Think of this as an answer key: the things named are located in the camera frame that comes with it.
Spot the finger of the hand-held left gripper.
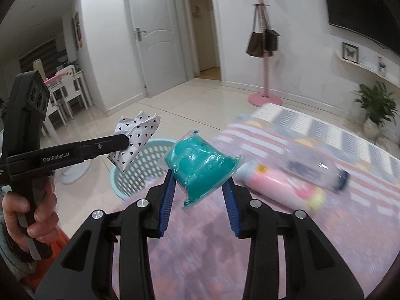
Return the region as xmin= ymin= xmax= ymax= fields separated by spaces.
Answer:
xmin=76 ymin=134 xmax=131 ymax=160

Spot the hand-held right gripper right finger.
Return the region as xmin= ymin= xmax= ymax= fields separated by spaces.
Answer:
xmin=220 ymin=178 xmax=366 ymax=300

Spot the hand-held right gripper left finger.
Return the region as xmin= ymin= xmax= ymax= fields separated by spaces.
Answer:
xmin=33 ymin=169 xmax=177 ymax=300

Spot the white heart-dotted paper wrapper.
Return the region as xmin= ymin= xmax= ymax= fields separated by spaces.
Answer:
xmin=107 ymin=110 xmax=162 ymax=173

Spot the teal plastic laundry basket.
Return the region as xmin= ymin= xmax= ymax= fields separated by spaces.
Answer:
xmin=110 ymin=137 xmax=177 ymax=201

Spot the teal soft packet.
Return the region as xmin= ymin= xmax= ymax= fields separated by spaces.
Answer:
xmin=161 ymin=129 xmax=244 ymax=210

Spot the person's left forearm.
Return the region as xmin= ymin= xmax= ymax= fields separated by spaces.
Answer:
xmin=0 ymin=229 xmax=33 ymax=277

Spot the person's left hand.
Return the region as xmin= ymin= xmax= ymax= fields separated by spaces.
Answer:
xmin=1 ymin=179 xmax=61 ymax=245

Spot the white round stand base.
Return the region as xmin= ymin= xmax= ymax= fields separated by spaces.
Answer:
xmin=61 ymin=162 xmax=91 ymax=185

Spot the pink plastic bottle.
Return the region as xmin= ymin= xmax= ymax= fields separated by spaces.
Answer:
xmin=234 ymin=159 xmax=326 ymax=212

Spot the pink small table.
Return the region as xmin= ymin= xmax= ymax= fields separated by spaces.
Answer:
xmin=44 ymin=71 xmax=68 ymax=86

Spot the patterned pastel table cover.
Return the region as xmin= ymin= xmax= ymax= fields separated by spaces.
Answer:
xmin=115 ymin=103 xmax=400 ymax=300

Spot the white wooden chair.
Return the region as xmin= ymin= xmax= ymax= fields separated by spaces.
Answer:
xmin=48 ymin=65 xmax=93 ymax=123

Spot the clear plastic bottle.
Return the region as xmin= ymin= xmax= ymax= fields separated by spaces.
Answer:
xmin=283 ymin=137 xmax=351 ymax=193

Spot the white panel door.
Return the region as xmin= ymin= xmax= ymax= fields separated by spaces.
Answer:
xmin=126 ymin=0 xmax=189 ymax=98

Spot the pink coat rack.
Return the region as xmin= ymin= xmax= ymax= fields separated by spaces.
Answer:
xmin=248 ymin=0 xmax=284 ymax=107

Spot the cream interior door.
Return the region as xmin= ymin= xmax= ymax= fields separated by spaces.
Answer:
xmin=187 ymin=0 xmax=220 ymax=73

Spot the brown handbag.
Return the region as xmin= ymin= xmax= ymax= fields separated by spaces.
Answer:
xmin=246 ymin=4 xmax=266 ymax=58

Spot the black handbag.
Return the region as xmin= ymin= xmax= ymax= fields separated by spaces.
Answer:
xmin=264 ymin=6 xmax=281 ymax=57

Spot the green potted plant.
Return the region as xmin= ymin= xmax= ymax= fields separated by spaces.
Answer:
xmin=353 ymin=81 xmax=399 ymax=141

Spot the framed wall picture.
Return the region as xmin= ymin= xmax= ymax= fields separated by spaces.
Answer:
xmin=72 ymin=12 xmax=83 ymax=49

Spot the black butterfly picture frame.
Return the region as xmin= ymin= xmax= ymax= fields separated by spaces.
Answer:
xmin=341 ymin=42 xmax=360 ymax=62

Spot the short white curved wall shelf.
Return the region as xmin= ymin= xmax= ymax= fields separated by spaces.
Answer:
xmin=336 ymin=50 xmax=400 ymax=87

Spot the black wall television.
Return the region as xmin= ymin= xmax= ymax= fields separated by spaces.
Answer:
xmin=320 ymin=0 xmax=400 ymax=49

